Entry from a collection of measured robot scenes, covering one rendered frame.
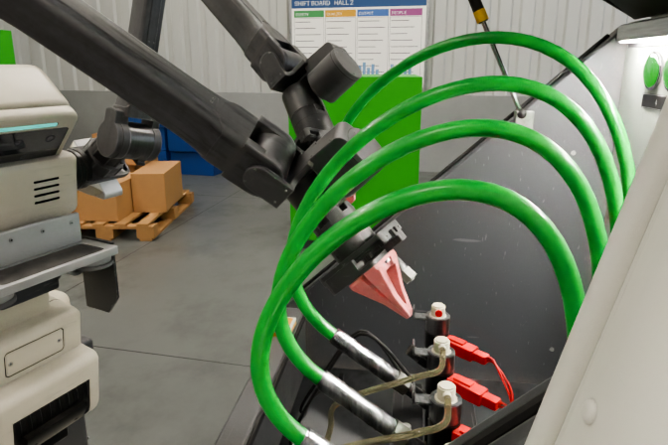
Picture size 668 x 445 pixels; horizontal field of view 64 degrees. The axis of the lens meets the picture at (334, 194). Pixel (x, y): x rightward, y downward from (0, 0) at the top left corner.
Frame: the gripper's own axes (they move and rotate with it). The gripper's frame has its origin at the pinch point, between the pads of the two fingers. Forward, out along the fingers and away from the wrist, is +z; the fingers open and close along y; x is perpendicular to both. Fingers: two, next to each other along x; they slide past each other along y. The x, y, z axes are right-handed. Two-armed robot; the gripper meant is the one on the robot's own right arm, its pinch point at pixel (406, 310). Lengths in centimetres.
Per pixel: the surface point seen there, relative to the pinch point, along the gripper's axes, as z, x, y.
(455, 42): -20.6, 7.1, 23.2
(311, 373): -3.0, -18.4, -1.9
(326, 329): -4.7, -10.6, -3.2
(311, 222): -13.2, -18.8, 7.9
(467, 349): 7.1, -1.5, 3.8
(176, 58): -375, 560, -321
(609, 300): -1.0, -34.1, 25.0
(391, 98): -77, 308, -62
